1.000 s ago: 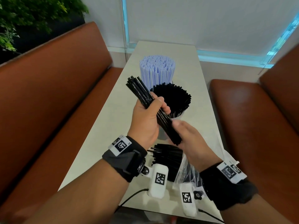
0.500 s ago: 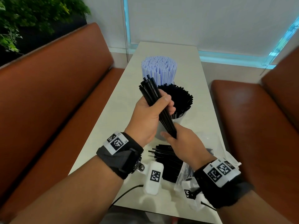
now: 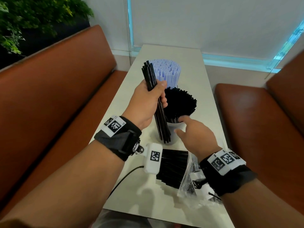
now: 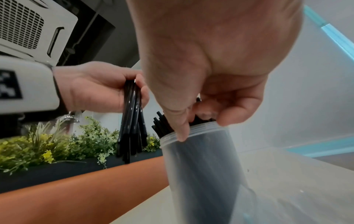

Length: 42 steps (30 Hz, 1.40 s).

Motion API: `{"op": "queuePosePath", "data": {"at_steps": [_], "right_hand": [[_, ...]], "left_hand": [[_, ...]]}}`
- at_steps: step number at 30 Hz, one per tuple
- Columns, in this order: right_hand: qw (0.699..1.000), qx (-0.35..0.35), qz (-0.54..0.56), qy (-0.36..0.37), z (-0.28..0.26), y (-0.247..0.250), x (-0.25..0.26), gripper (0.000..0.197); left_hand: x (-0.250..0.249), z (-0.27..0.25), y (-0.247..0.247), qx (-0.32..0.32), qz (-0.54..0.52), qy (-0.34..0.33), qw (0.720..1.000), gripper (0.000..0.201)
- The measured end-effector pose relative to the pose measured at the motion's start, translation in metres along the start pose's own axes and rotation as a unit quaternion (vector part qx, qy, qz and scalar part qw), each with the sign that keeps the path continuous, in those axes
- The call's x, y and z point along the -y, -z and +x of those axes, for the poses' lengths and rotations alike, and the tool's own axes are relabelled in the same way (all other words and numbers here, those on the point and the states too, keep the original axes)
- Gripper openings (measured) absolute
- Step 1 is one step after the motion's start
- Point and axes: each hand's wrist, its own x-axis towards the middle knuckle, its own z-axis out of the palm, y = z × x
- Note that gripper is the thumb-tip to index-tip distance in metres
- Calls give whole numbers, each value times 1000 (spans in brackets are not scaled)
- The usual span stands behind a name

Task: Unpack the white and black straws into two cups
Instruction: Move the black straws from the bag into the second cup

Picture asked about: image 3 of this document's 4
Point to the person's left hand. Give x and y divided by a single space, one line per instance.
140 104

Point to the person's right hand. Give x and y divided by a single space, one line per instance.
200 140

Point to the person's left thumb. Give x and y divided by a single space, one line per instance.
160 85

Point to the person's right thumb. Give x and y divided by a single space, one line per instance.
180 134

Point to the bunch of black straws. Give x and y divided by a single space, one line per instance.
162 125

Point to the person's right forearm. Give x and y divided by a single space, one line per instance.
258 206

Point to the person's left forearm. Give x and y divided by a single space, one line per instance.
71 187

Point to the clear plastic cup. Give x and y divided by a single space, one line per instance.
175 130

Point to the bundle of lavender paper straws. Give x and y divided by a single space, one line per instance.
167 71

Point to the black straws standing in cup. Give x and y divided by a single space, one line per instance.
179 102

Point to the loose pile of black straws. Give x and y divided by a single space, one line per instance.
173 168

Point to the clear plastic bag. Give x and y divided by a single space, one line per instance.
187 189

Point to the white roller blind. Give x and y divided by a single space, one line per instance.
213 23

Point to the brown leather bench seat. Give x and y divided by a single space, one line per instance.
52 99
261 116

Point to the green leafy plant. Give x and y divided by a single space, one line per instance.
28 14

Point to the white wrist camera with marker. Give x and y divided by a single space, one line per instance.
153 159
201 187

